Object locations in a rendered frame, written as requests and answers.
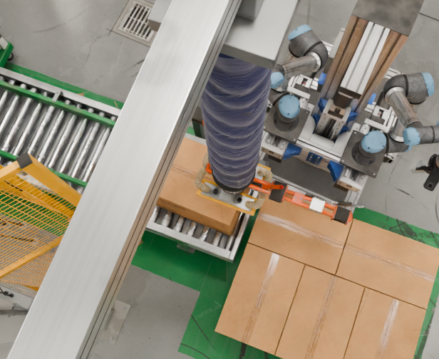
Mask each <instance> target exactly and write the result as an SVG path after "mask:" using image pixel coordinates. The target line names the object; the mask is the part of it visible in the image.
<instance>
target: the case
mask: <svg viewBox="0 0 439 359"><path fill-rule="evenodd" d="M206 153H207V146H206V145H203V144H201V143H199V142H196V141H194V140H191V139H188V138H186V137H184V138H183V141H182V143H181V146H180V149H179V150H178V152H177V155H176V157H175V160H174V162H173V164H172V167H171V169H170V172H169V174H168V176H167V179H166V181H165V183H164V186H163V188H162V191H161V193H160V196H159V197H158V200H157V202H156V205H157V206H159V207H162V208H163V209H166V210H168V211H171V212H174V213H176V214H179V215H180V216H183V217H186V218H188V219H191V220H192V221H195V222H197V223H200V224H203V225H205V226H206V227H209V228H212V229H214V230H217V231H220V232H222V233H224V234H226V235H229V236H231V235H232V232H233V229H234V227H235V224H236V223H237V220H238V218H239V215H240V213H241V212H240V211H238V210H236V209H233V208H230V207H226V206H224V205H222V204H219V203H216V202H213V201H211V200H208V199H205V198H203V197H199V196H197V195H196V194H197V191H198V188H197V187H196V186H195V180H196V179H195V178H196V176H197V173H198V172H199V171H200V170H201V168H203V166H202V161H203V158H204V156H205V154H206ZM203 179H205V180H208V181H211V182H214V183H215V181H214V179H213V176H212V175H209V174H206V175H205V176H204V177H203Z"/></svg>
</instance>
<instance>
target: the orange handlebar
mask: <svg viewBox="0 0 439 359"><path fill-rule="evenodd" d="M205 169H206V171H207V172H208V173H210V174H212V170H211V169H210V164H209V163H207V165H206V167H205ZM253 181H254V182H257V183H260V184H272V183H269V182H266V181H264V180H261V179H257V178H256V177H255V178H254V180H253ZM248 187H250V188H252V189H255V190H258V191H260V192H263V193H266V194H269V190H268V189H264V188H261V187H258V186H256V185H253V184H250V186H248ZM286 193H287V194H291V195H294V196H293V199H292V198H289V197H286V196H285V197H284V200H286V201H288V202H291V203H292V204H295V205H298V206H302V207H305V208H307V209H308V208H309V206H310V205H309V204H306V203H303V202H302V200H303V199H305V200H307V201H310V202H311V200H312V198H311V197H307V196H306V195H304V194H302V193H299V192H294V191H291V190H289V189H288V190H287V191H286ZM324 206H325V207H327V208H329V209H332V210H335V208H336V206H334V205H331V204H327V203H325V205H324ZM322 214H325V215H327V216H330V217H332V216H333V214H334V213H331V212H328V211H325V210H323V211H322ZM352 219H353V215H352V213H351V216H350V219H349V221H348V222H350V221H351V220H352Z"/></svg>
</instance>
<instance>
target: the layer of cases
mask: <svg viewBox="0 0 439 359"><path fill-rule="evenodd" d="M265 195H266V197H265V200H264V203H263V205H262V206H261V207H260V209H259V213H258V215H257V218H256V221H255V223H254V226H253V228H252V232H251V234H250V236H249V240H248V242H247V245H246V247H245V250H244V253H243V255H242V259H241V261H240V263H239V266H238V269H237V272H236V274H235V277H234V280H233V282H232V285H231V288H230V290H229V293H228V296H227V299H226V301H225V304H224V307H223V309H222V312H221V315H220V317H219V320H218V323H217V326H216V328H215V332H217V333H220V334H222V335H225V336H227V337H230V338H233V339H235V340H238V341H240V342H242V343H245V344H247V345H250V346H252V347H255V348H258V349H260V350H263V351H265V352H267V353H270V354H272V355H275V356H277V357H280V358H283V359H413V357H414V354H415V349H416V346H417V343H418V339H419V335H420V331H421V328H422V325H423V321H424V318H425V313H426V310H425V309H427V307H428V302H429V299H430V295H431V291H432V289H433V284H434V281H435V276H436V274H437V270H438V266H439V249H437V248H435V247H432V246H429V245H427V244H423V243H421V242H419V241H415V240H412V239H409V238H407V237H404V236H401V235H399V234H396V233H393V232H391V231H388V230H385V229H382V228H379V227H376V226H374V225H371V224H368V223H365V222H362V221H360V220H357V219H352V220H351V221H350V222H349V223H348V224H347V225H346V226H345V225H344V224H343V223H341V222H337V221H334V220H332V221H331V217H330V216H327V215H325V214H318V213H316V212H313V211H310V210H308V209H307V208H305V207H302V206H298V205H295V204H292V203H291V202H288V201H286V200H284V201H283V202H281V203H278V202H275V201H273V200H270V199H269V198H268V194H265Z"/></svg>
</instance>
